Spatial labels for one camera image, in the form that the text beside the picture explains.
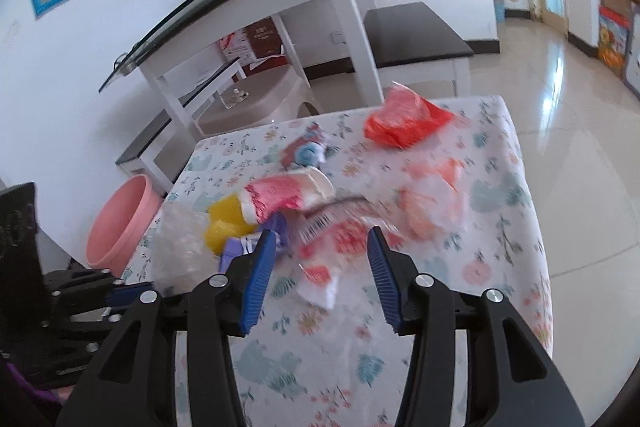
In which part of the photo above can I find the purple wrapper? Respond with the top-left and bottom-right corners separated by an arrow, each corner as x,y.
220,212 -> 290,273

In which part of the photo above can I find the yellow sponge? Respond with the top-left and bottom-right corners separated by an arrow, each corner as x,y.
204,194 -> 257,256

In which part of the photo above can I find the pink translucent plastic bag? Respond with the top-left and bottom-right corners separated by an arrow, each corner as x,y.
399,157 -> 469,242

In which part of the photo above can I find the colourful snack wrapper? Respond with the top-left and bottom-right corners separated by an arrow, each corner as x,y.
280,122 -> 340,170

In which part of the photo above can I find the red plastic bag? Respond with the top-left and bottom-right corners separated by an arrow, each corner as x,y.
363,82 -> 456,150

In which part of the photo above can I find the purple sleeve forearm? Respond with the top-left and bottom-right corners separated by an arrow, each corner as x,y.
0,360 -> 63,427

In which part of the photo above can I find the red white snack wrapper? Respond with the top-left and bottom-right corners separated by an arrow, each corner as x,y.
288,196 -> 405,310

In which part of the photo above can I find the clear crumpled plastic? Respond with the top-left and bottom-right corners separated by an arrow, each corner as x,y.
151,202 -> 220,298

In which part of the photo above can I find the floral tablecloth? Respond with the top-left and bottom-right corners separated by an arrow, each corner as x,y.
120,94 -> 554,427

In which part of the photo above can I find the pink plastic bin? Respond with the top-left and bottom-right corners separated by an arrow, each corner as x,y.
86,174 -> 163,277

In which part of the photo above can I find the small item on stool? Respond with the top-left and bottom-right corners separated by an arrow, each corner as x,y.
219,88 -> 250,109

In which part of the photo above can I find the beige plastic stool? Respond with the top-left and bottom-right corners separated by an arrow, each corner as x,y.
196,65 -> 322,136

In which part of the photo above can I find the red cardboard box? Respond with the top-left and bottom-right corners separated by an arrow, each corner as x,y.
217,17 -> 288,76

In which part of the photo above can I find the dark top bench right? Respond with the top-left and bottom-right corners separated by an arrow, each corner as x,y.
364,2 -> 474,98

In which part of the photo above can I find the glass top white table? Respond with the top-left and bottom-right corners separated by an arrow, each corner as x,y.
105,0 -> 384,143

